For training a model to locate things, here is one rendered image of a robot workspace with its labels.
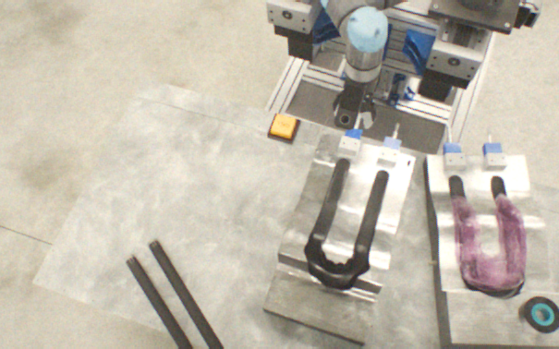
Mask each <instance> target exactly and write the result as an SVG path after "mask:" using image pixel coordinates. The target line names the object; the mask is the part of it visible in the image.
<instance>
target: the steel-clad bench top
mask: <svg viewBox="0 0 559 349"><path fill-rule="evenodd" d="M274 114H275V113H273V112H269V111H265V110H262V109H258V108H253V107H250V106H247V105H242V104H238V103H236V102H231V101H228V100H225V99H221V98H216V97H213V96H210V95H205V94H201V93H197V92H194V91H190V90H187V89H182V88H179V87H176V86H171V85H168V84H164V83H161V82H156V81H153V80H149V79H145V78H143V80H142V81H141V83H140V85H139V87H138V89H137V92H135V93H134V95H133V97H132V99H131V101H130V104H129V105H128V108H127V110H126V111H125V113H124V114H123V115H122V117H121V119H120V121H119V123H118V125H117V126H116V129H115V132H114V134H113V136H111V137H110V139H109V141H108V143H107V145H106V147H105V149H104V150H103V154H102V156H101V158H99V160H98V161H97V163H96V165H95V167H94V169H93V171H92V173H91V176H90V178H89V180H88V182H86V184H85V185H84V188H83V189H82V191H81V193H80V195H79V198H78V200H77V202H76V204H74V206H73V207H72V209H71V212H70V213H69V215H68V217H67V219H66V222H65V224H64V226H62V228H61V230H60V231H59V233H58V236H57V238H56V240H55V241H54V243H53V246H52V248H50V250H49V252H48V253H47V255H46V257H45V260H44V262H43V264H42V266H41V267H40V270H39V271H38V272H37V274H36V276H35V277H34V279H33V281H32V283H33V284H36V285H38V286H41V287H44V288H46V289H49V290H53V291H55V292H57V293H58V294H61V295H65V296H68V297H71V298H73V299H77V300H79V301H81V302H84V303H88V304H90V306H93V307H97V308H100V309H103V310H105V311H108V312H112V313H114V314H117V315H119V316H121V318H125V319H129V320H132V321H136V322H138V323H140V324H143V325H146V326H149V327H152V328H154V329H155V330H157V331H162V332H164V333H167V334H169V332H168V331H167V329H166V327H165V325H164V324H163V322H162V320H161V319H159V316H158V315H157V313H156V311H155V310H154V308H153V307H152V303H151V302H150V300H149V298H147V297H146V295H145V294H144V292H143V290H142V289H141V287H140V285H139V283H138V282H137V279H136V278H134V276H133V274H132V273H131V271H130V270H129V267H128V265H127V263H126V262H125V258H126V256H127V255H129V254H134V256H135V257H137V260H138V261H139V263H140V265H141V267H142V268H143V270H144V271H145V273H146V274H147V276H149V277H150V279H151V280H152V284H153V285H154V287H155V288H156V290H157V291H158V294H159V295H161V297H162V299H163V300H164V301H165V303H166V305H167V307H168V308H169V310H170V312H171V313H173V315H174V316H175V319H176V321H177V322H178V324H179V326H180V327H181V330H182V331H183V332H184V333H185V334H186V335H187V337H188V339H189V342H190V343H194V344H196V345H199V346H202V347H205V348H207V349H210V348H209V346H207V345H206V343H205V341H204V340H203V338H202V336H201V334H200V332H199V331H198V328H197V326H195V325H194V323H193V321H192V320H191V318H190V315H189V313H188V312H187V310H186V309H185V307H183V304H182V303H181V301H180V299H179V298H178V296H177V294H176V291H175V289H174V288H173V286H171V284H170V283H169V282H168V279H167V278H166V276H165V274H164V272H163V270H162V268H161V266H159V264H158V263H157V261H156V259H155V256H154V255H153V253H152V252H151V250H150V248H149V247H147V242H149V241H150V240H151V239H153V238H156V239H157V241H158V242H159V244H161V245H162V248H163V249H164V252H165V253H166V255H167V256H168V258H169V260H170V261H171V263H173V265H174V266H175V268H176V271H177V273H178V274H179V276H180V277H181V279H182V282H183V283H185V285H186V286H187V288H188V289H189V291H190V294H191V295H192V297H193V298H194V300H195V302H197V303H198V306H199V308H200V309H201V311H202V313H203V315H204V316H205V318H206V319H207V321H209V323H210V324H211V326H212V328H213V331H214V332H215V334H216V336H217V337H218V339H219V340H221V343H222V345H223V346H224V348H225V349H470V348H441V346H440V335H439V325H438V314H437V305H436V293H435V283H434V282H433V272H432V265H428V261H431V240H430V230H429V219H428V209H427V199H426V188H425V177H424V166H422V164H423V163H424V161H425V159H426V157H427V155H430V154H426V153H421V152H418V151H415V150H411V149H407V148H404V147H400V148H398V151H400V153H401V154H405V155H408V156H413V157H416V158H415V162H414V166H413V170H412V174H411V175H410V178H409V181H408V185H407V192H406V195H405V200H404V204H403V207H402V211H401V215H400V219H398V223H397V227H396V230H395V239H394V243H393V249H392V253H391V258H390V262H389V266H387V268H388V271H386V274H385V277H384V282H383V287H382V290H381V292H380V294H379V296H378V300H377V303H376V307H375V308H374V311H373V315H372V320H371V325H370V330H369V334H368V338H367V342H366V344H365V345H364V346H360V345H357V344H354V343H350V342H347V341H344V339H341V338H337V337H334V336H332V335H329V334H326V333H323V332H320V331H315V330H312V329H309V327H307V326H303V325H300V324H297V323H295V322H291V321H288V320H286V319H281V318H278V317H277V316H275V315H272V314H269V313H266V312H264V311H263V309H262V307H263V303H264V300H265V297H266V296H267V292H269V289H270V286H271V283H272V279H273V276H274V273H275V270H276V266H277V262H278V259H277V251H278V248H279V245H281V242H282V239H283V236H284V232H285V230H286V226H285V223H289V219H290V217H291V215H293V213H294V211H295V208H296V206H297V204H298V201H299V197H300V194H301V191H302V189H303V187H304V186H305V183H306V180H307V177H308V174H309V170H310V166H311V163H312V159H313V156H314V153H315V151H317V148H318V145H319V142H320V139H321V135H322V132H323V133H326V134H331V135H335V136H338V137H343V136H344V135H345V133H346V132H344V131H339V130H336V129H332V128H329V127H324V126H321V125H318V124H313V123H310V122H307V121H302V120H300V125H299V128H298V132H297V134H296V137H295V141H294V143H293V145H290V144H287V143H284V142H279V141H276V140H272V139H270V138H267V136H266V134H267V132H269V129H270V127H271V123H272V121H273V118H274ZM319 130H320V131H319ZM318 133H319V134H318ZM313 144H314V145H313ZM529 184H530V190H531V194H532V196H533V199H534V201H535V203H536V205H537V207H538V208H539V211H541V214H542V217H543V219H544V222H545V227H546V234H547V244H548V260H549V271H550V278H552V284H553V292H554V293H555V294H559V189H557V188H553V187H547V186H546V185H543V184H538V183H534V182H531V181H529Z"/></svg>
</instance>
